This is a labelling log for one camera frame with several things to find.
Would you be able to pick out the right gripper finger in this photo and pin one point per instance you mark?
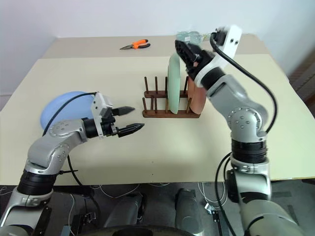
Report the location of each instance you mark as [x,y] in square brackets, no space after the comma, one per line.
[185,51]
[189,70]

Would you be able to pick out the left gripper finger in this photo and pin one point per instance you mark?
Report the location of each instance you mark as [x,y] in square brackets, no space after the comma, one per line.
[124,110]
[129,129]

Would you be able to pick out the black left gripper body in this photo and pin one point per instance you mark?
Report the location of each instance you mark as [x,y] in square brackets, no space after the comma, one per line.
[109,125]

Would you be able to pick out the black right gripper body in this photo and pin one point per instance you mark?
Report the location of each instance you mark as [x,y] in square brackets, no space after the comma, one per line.
[204,57]

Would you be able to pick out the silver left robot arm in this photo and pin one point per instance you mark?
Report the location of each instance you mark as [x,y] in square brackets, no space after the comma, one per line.
[46,147]

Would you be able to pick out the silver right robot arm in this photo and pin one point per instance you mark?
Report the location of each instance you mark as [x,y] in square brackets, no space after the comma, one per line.
[246,118]

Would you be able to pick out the wooden dish rack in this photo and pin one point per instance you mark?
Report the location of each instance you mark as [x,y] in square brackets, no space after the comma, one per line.
[157,114]

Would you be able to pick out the clear glass object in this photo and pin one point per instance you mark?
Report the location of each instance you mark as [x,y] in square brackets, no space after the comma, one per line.
[190,37]

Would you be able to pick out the green plate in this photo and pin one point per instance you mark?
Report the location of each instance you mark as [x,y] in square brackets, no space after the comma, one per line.
[173,86]

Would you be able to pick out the pink plate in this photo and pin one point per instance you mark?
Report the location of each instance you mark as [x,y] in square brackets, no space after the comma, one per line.
[197,102]

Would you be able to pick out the blue plate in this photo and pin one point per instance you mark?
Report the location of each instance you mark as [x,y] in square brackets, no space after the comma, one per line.
[73,108]

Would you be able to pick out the dark grey rounded shape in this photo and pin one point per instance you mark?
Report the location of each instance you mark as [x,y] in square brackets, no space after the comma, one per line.
[126,211]
[188,211]

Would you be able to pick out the black box with clasp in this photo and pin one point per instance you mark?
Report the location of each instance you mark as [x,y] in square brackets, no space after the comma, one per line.
[85,218]

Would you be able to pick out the small metal clip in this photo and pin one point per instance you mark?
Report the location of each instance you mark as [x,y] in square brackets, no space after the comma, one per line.
[211,210]

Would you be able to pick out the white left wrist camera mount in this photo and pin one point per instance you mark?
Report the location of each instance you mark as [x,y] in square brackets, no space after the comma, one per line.
[98,108]

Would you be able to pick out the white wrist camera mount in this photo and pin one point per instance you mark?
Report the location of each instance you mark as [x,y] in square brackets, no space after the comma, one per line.
[98,108]
[231,46]

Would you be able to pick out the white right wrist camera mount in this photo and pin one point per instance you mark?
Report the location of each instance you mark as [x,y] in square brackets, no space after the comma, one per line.
[231,46]

